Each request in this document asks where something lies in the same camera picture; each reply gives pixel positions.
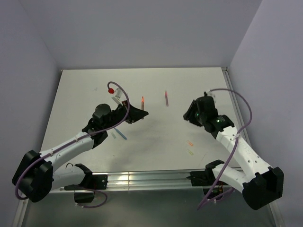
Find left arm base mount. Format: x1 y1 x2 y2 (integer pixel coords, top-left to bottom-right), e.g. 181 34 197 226
64 174 108 209

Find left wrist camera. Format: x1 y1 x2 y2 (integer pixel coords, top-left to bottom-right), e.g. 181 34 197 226
108 88 123 105

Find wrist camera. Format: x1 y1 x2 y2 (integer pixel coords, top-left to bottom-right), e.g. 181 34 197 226
108 88 123 105
204 90 216 99

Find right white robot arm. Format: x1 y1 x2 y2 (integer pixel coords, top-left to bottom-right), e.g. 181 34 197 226
183 96 284 210

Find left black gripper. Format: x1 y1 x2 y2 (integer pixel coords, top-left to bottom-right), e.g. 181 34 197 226
103 100 148 131

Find blue pen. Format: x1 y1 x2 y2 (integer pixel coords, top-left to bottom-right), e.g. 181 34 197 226
115 128 127 140

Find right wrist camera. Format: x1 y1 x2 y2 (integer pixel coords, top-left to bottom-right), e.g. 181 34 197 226
204 90 216 99

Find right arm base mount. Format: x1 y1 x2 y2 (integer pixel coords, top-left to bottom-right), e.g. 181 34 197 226
187 160 226 199

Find orange pen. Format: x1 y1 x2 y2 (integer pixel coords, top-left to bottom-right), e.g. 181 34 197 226
141 96 144 111

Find pink pen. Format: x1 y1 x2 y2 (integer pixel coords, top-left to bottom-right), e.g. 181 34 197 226
164 90 169 107

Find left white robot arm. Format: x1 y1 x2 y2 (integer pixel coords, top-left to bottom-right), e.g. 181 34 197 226
12 101 149 202

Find purple cable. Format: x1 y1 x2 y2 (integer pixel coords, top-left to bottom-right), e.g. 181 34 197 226
14 81 131 199
196 88 253 210

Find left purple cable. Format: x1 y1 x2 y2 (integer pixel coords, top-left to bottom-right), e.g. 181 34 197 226
14 81 131 199

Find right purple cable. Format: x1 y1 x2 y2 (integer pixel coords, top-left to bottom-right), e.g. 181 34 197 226
196 88 253 210

